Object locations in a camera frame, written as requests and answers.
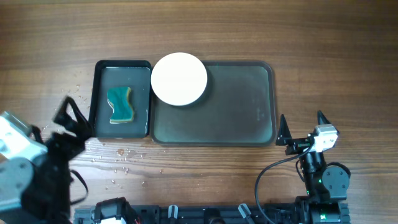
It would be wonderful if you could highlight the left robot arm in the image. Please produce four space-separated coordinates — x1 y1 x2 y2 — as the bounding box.
1 96 93 223

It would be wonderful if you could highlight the dark brown serving tray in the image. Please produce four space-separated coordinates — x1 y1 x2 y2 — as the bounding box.
149 60 277 147

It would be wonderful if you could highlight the black rectangular sponge tray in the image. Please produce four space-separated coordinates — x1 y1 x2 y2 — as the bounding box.
89 60 152 138

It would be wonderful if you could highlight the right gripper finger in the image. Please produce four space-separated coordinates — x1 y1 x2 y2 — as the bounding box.
275 114 292 146
317 110 331 125

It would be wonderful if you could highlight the green yellow sponge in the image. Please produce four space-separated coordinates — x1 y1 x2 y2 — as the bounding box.
107 86 134 124

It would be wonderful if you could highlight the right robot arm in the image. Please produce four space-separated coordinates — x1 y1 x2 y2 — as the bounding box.
275 111 351 224

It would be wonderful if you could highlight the white plate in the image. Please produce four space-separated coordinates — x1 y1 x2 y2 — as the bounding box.
150 52 208 106

